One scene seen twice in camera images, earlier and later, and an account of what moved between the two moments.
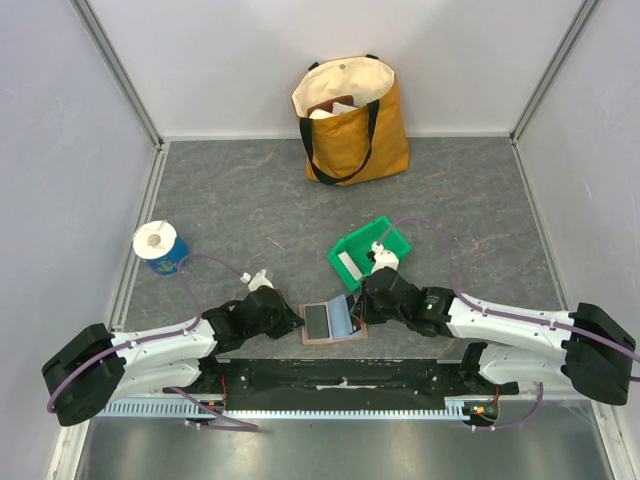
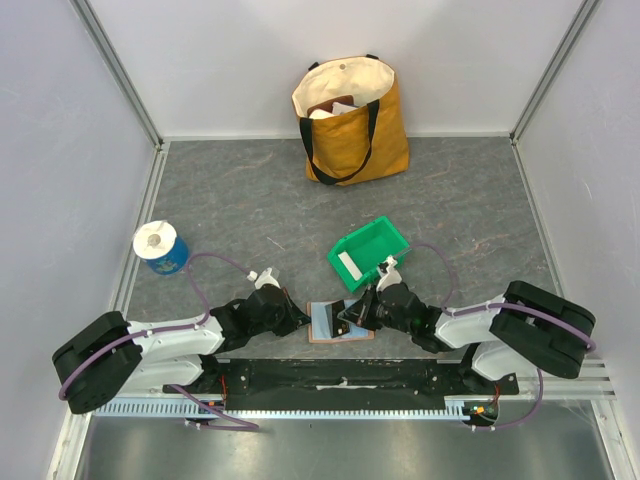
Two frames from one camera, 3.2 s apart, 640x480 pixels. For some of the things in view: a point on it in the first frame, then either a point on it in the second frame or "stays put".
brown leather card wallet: x=324 y=321 stays put
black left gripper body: x=277 y=325 stays put
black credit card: x=356 y=326 to x=338 y=326
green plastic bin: x=357 y=244 stays put
